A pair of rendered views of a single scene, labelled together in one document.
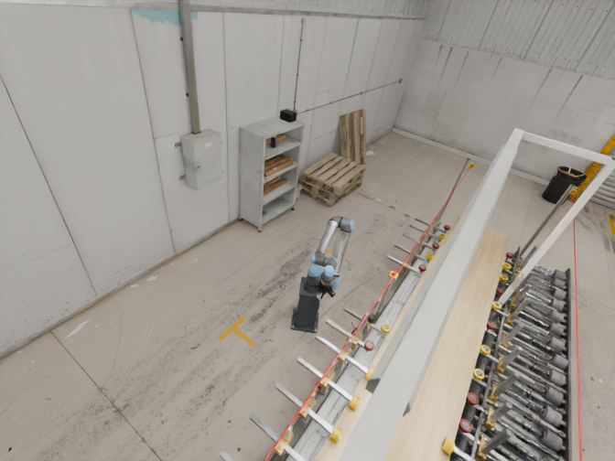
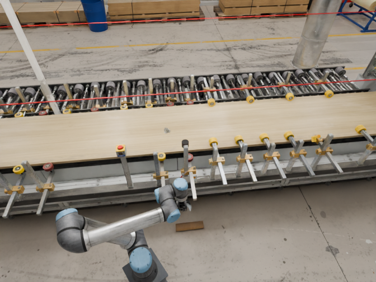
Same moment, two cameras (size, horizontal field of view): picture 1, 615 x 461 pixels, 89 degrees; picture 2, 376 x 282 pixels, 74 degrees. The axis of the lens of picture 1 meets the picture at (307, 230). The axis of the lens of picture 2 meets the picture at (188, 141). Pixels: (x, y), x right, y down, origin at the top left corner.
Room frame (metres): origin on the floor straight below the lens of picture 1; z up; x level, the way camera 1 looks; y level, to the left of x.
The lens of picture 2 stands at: (2.41, 0.54, 2.64)
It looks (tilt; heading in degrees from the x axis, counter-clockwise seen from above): 46 degrees down; 233
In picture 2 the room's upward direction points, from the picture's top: straight up
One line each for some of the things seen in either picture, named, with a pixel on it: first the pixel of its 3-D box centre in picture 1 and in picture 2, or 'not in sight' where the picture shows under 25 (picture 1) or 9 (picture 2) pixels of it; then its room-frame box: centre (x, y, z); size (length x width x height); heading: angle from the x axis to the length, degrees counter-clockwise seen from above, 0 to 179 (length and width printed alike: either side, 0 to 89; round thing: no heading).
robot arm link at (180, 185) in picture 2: (328, 273); (180, 188); (1.89, -0.24, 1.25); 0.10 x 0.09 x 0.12; 167
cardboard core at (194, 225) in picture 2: not in sight; (189, 226); (1.64, -0.45, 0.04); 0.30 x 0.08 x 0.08; 150
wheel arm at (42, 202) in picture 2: (403, 264); (46, 191); (2.67, -1.14, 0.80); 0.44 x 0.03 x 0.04; 60
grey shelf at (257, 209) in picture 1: (270, 174); not in sight; (4.28, 0.71, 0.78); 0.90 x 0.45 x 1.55; 150
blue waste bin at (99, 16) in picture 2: not in sight; (95, 14); (0.26, -6.24, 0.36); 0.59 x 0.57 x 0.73; 60
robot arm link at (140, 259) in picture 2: (315, 274); (141, 261); (2.29, -0.16, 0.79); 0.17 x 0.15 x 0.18; 77
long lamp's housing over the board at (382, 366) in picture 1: (479, 209); not in sight; (1.44, -0.87, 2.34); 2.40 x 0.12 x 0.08; 150
